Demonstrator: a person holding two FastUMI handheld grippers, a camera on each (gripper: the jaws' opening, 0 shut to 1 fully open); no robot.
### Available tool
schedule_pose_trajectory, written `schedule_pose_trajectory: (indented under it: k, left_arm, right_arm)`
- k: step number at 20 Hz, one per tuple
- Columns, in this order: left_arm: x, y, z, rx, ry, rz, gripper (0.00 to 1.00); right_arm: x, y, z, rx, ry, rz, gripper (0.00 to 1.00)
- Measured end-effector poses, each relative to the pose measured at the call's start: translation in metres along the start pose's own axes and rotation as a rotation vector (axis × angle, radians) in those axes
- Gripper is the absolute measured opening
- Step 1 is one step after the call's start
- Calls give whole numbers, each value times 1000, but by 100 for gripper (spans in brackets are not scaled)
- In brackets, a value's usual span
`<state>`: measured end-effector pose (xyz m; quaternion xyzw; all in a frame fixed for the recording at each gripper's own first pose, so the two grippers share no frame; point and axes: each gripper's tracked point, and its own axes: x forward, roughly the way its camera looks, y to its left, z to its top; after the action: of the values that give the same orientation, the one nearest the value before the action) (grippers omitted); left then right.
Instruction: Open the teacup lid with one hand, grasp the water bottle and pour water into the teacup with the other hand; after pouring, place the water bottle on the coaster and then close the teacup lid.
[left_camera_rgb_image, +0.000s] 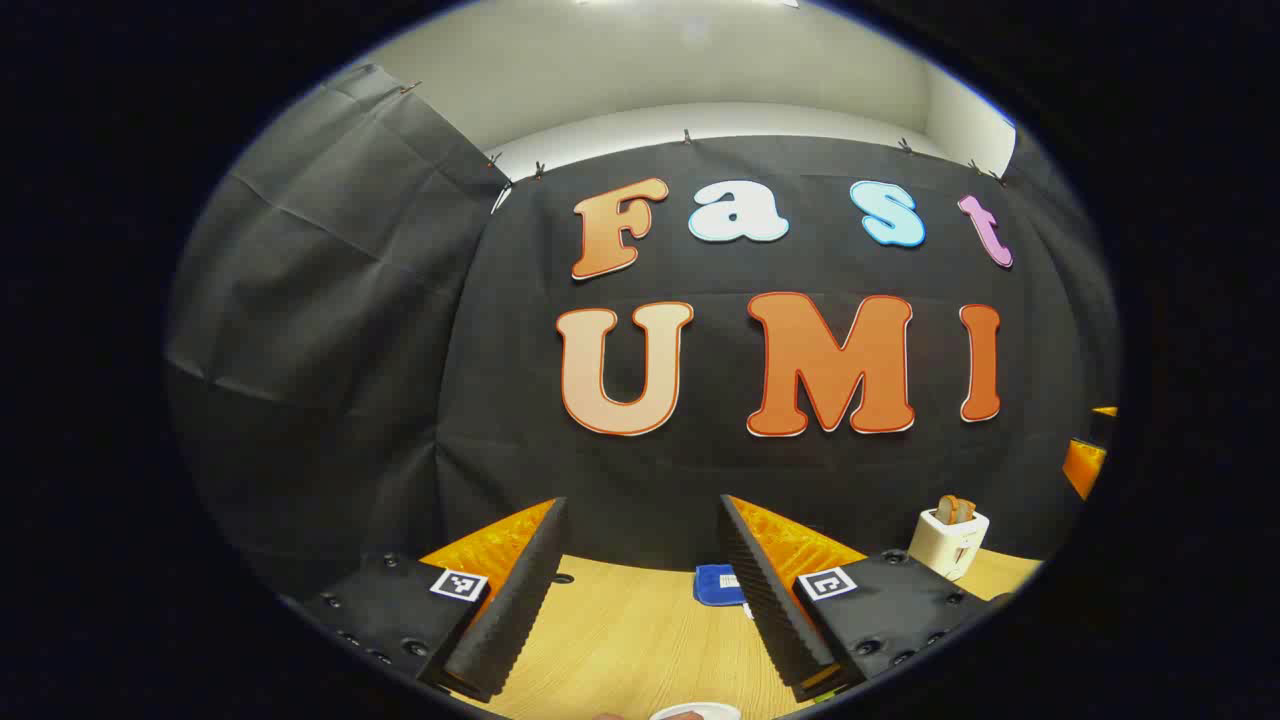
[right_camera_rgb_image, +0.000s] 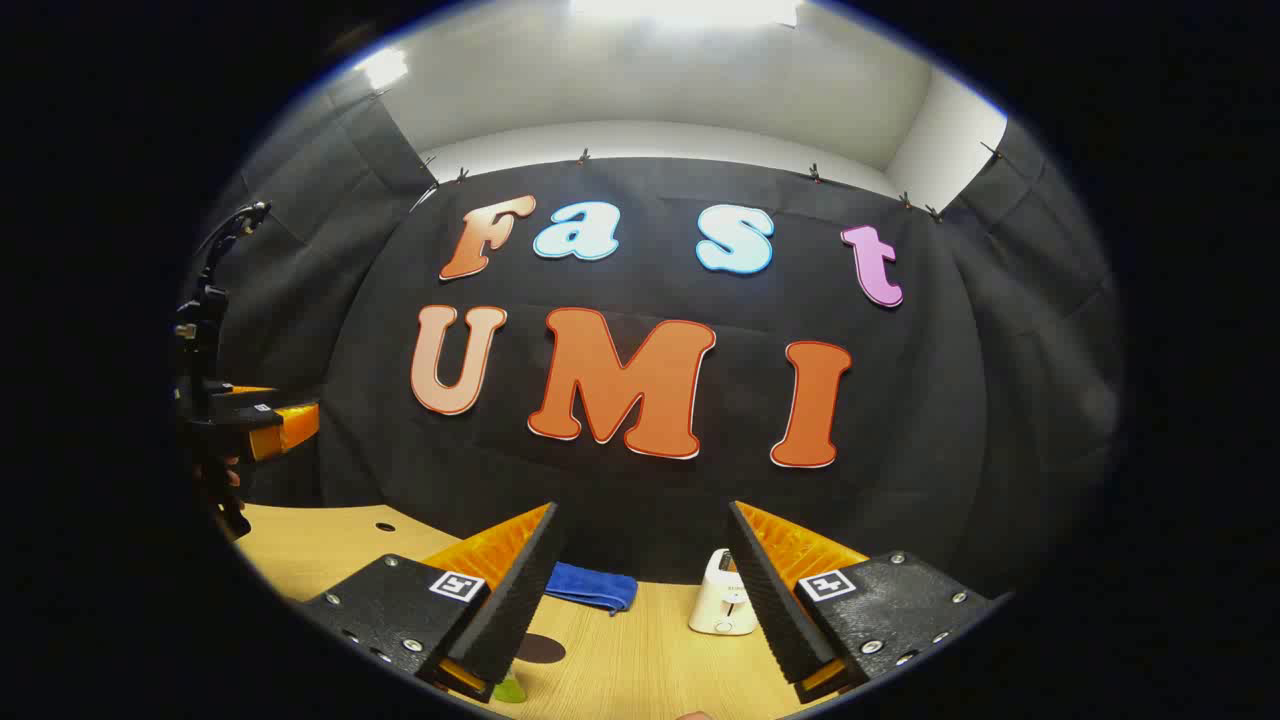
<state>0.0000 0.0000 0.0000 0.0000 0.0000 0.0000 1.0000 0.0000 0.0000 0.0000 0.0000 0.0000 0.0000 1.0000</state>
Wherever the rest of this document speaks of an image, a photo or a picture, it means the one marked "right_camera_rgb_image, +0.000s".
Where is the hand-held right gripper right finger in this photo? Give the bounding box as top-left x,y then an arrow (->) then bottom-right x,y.
728,500 -> 1001,704

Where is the small ceiling light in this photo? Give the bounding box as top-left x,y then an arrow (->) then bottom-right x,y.
355,48 -> 411,91

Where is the white toaster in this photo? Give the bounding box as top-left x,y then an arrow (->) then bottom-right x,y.
688,548 -> 758,637

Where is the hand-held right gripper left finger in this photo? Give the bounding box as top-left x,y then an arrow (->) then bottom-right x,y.
298,502 -> 559,704

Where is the blue towel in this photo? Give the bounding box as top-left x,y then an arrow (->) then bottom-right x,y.
545,562 -> 639,615

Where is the large ceiling light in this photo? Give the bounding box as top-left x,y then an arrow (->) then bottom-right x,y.
570,0 -> 801,29

